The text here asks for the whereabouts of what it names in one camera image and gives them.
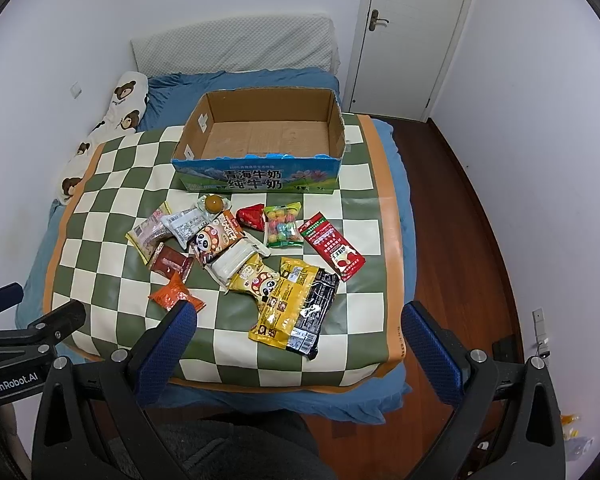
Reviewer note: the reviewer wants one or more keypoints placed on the black snack bag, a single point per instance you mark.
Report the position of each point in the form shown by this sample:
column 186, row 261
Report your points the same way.
column 304, row 336

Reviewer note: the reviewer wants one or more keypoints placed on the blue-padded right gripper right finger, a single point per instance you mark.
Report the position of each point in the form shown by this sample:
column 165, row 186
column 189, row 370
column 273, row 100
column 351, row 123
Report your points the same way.
column 528, row 441

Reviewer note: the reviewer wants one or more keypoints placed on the white wafer packet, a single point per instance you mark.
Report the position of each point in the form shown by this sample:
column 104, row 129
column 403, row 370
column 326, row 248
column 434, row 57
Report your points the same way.
column 222, row 269

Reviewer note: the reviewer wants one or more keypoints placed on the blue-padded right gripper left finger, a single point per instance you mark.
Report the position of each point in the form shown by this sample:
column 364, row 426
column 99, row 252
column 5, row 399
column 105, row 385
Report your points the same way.
column 67, row 441

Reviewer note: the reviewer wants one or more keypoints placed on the white wall outlet right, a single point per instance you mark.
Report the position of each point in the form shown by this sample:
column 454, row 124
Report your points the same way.
column 541, row 338

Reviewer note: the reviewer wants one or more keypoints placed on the cardboard milk box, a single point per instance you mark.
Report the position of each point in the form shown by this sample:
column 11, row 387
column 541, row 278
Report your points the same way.
column 277, row 139

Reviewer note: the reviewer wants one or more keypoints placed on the white bear-print pillow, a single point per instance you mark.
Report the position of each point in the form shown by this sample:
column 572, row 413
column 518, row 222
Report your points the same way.
column 126, row 108

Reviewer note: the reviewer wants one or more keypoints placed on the colourful candy bag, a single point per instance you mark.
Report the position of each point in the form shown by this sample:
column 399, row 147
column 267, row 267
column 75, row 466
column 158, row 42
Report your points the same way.
column 280, row 225

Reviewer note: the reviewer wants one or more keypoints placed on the yellow large snack bag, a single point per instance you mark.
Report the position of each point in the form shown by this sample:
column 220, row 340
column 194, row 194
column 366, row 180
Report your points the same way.
column 280, row 313

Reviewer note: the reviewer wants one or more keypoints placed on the grey checkered pillow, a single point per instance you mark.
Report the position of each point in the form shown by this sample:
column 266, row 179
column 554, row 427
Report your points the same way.
column 241, row 44

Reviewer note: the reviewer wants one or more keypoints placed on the red strawberry snack packet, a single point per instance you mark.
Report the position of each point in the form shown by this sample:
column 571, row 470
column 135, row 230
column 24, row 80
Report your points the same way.
column 330, row 244

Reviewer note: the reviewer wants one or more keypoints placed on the yellow panda snack packet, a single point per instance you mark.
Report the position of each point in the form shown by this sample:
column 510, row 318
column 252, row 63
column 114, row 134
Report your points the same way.
column 254, row 278

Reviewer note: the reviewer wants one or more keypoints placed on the round jelly cup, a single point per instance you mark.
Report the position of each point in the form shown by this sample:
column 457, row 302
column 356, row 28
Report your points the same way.
column 212, row 205

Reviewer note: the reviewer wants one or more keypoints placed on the white door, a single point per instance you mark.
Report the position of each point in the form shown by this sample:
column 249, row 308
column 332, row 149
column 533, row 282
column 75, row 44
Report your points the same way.
column 397, row 70

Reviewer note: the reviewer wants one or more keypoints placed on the dark red snack packet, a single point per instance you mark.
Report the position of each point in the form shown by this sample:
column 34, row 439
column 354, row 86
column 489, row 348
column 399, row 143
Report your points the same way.
column 167, row 262

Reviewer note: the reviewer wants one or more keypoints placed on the pink beige snack packet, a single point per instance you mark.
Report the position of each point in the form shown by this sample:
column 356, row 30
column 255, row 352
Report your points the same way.
column 146, row 237

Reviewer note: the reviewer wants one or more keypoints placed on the red triangular snack packet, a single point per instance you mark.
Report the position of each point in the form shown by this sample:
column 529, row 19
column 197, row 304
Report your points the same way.
column 251, row 217

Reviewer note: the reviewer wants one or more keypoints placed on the metal door handle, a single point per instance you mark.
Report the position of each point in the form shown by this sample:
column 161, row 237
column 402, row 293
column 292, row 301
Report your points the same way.
column 375, row 20

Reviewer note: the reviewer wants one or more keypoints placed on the orange small snack packet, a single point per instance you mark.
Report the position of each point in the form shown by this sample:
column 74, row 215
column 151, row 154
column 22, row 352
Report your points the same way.
column 173, row 292

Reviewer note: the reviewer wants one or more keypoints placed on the orange panda snack packet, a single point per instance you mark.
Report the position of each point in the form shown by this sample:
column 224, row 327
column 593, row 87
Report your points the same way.
column 216, row 237

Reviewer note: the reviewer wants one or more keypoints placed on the white grey snack packet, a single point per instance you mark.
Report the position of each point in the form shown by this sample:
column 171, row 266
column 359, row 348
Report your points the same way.
column 184, row 225

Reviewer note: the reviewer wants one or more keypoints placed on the green checkered mat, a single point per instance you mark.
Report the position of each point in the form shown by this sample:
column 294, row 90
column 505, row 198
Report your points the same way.
column 93, row 262

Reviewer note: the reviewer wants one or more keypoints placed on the white wall socket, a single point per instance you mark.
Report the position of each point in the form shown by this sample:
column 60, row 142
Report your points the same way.
column 75, row 90

